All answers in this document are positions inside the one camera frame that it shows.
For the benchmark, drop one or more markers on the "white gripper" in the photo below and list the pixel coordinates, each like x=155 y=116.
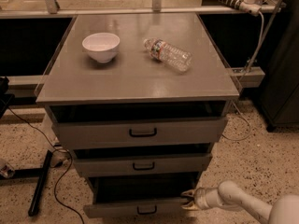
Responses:
x=200 y=198

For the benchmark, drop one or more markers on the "grey bottom drawer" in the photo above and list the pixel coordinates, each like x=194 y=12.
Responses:
x=138 y=195

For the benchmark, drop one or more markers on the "grey drawer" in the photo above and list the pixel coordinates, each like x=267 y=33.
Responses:
x=142 y=165
x=139 y=133
x=138 y=195

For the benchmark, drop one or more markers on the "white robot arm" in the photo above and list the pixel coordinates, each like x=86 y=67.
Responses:
x=229 y=196

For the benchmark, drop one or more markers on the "grey top drawer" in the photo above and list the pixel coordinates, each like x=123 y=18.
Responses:
x=139 y=133

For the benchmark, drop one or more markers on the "grey middle drawer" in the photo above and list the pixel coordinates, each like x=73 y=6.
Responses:
x=142 y=165

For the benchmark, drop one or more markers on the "grey drawer cabinet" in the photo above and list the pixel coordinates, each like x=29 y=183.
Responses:
x=134 y=86

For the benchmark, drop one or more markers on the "dark cabinet at right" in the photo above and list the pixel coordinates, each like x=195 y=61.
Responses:
x=278 y=96

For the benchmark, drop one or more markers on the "clear plastic water bottle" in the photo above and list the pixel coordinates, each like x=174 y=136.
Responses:
x=170 y=55

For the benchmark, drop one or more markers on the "black metal floor bar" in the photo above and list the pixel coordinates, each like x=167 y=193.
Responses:
x=42 y=177

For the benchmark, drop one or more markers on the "white ceramic bowl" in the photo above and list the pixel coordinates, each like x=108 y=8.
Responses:
x=102 y=47

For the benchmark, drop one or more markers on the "small object on floor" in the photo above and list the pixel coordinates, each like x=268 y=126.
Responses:
x=6 y=170

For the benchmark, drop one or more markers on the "white power strip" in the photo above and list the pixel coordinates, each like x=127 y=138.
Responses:
x=248 y=6

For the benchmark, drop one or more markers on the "black device at left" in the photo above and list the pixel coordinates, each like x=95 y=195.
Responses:
x=5 y=98

